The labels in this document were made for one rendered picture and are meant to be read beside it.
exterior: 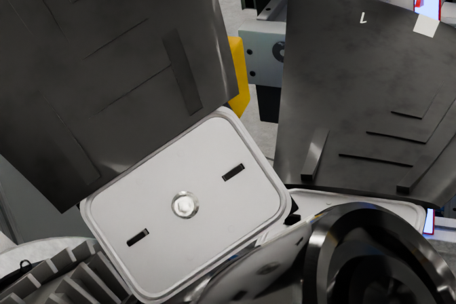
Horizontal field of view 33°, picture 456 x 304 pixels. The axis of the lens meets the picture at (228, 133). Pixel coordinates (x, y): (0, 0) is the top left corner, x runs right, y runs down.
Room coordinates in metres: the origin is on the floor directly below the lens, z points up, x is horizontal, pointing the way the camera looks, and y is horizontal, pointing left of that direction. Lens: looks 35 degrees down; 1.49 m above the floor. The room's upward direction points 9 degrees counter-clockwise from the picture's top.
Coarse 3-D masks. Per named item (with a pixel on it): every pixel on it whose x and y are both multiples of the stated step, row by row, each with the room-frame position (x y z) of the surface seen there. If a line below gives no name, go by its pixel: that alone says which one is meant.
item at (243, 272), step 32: (320, 224) 0.24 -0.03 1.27; (352, 224) 0.25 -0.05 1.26; (384, 224) 0.26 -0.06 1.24; (256, 256) 0.25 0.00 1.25; (288, 256) 0.23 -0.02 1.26; (320, 256) 0.22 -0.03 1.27; (352, 256) 0.24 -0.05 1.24; (384, 256) 0.24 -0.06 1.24; (416, 256) 0.26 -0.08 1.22; (192, 288) 0.29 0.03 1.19; (224, 288) 0.24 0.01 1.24; (256, 288) 0.23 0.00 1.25; (288, 288) 0.21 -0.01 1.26; (320, 288) 0.21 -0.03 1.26; (352, 288) 0.22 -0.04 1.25; (384, 288) 0.24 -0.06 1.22; (416, 288) 0.24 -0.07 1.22; (448, 288) 0.25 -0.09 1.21
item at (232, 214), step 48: (192, 144) 0.30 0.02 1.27; (240, 144) 0.30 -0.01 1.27; (96, 192) 0.29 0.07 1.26; (144, 192) 0.29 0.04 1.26; (192, 192) 0.29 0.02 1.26; (240, 192) 0.29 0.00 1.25; (144, 240) 0.28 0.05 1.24; (192, 240) 0.28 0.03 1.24; (240, 240) 0.27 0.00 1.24; (144, 288) 0.26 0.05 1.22
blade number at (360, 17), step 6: (354, 12) 0.55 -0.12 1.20; (360, 12) 0.55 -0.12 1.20; (366, 12) 0.55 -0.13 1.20; (372, 12) 0.55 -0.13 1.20; (354, 18) 0.54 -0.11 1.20; (360, 18) 0.54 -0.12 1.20; (366, 18) 0.54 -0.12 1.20; (372, 18) 0.54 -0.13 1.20; (354, 24) 0.53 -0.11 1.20; (360, 24) 0.53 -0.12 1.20; (366, 24) 0.53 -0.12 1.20; (372, 24) 0.53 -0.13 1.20
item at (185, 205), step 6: (180, 192) 0.29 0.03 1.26; (186, 192) 0.29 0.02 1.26; (174, 198) 0.29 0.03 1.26; (180, 198) 0.28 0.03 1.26; (186, 198) 0.28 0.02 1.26; (192, 198) 0.28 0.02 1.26; (174, 204) 0.28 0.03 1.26; (180, 204) 0.28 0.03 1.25; (186, 204) 0.28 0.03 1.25; (192, 204) 0.28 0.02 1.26; (198, 204) 0.28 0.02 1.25; (174, 210) 0.28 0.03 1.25; (180, 210) 0.28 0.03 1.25; (186, 210) 0.28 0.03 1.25; (192, 210) 0.28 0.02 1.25; (180, 216) 0.28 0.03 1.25; (186, 216) 0.28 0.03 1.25; (192, 216) 0.28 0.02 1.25
